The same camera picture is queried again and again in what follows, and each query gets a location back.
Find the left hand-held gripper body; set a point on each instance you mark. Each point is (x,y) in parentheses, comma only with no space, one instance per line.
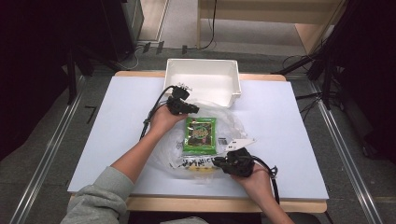
(178,101)

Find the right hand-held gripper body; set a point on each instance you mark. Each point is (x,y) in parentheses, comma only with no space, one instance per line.
(241,160)

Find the green snack packet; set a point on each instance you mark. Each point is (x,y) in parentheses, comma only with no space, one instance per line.
(200,135)

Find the white plastic bin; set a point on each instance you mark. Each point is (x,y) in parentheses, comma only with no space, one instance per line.
(202,81)

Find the clear plastic bag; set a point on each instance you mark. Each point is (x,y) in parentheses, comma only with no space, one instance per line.
(232,124)

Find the person's left hand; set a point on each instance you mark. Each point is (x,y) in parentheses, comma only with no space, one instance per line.
(163,119)

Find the person's right hand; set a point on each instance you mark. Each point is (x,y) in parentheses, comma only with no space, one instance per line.
(255,180)

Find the black and yellow printed packet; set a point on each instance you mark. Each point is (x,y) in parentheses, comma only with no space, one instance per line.
(199,164)

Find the wooden table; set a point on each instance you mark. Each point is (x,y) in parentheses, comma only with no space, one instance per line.
(218,205)

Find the white table mat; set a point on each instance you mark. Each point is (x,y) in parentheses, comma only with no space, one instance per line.
(274,124)

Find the black power plug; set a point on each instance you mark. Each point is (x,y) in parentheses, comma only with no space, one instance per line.
(185,49)
(146,47)
(160,47)

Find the black cabinet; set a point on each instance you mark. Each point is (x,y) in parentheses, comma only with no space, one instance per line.
(124,28)

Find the light wooden desk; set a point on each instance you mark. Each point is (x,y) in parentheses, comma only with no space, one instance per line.
(264,12)

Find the black tripod stand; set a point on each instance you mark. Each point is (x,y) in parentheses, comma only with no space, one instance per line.
(327,62)

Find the metal floor rail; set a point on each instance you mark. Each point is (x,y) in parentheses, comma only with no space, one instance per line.
(345,155)
(46,155)

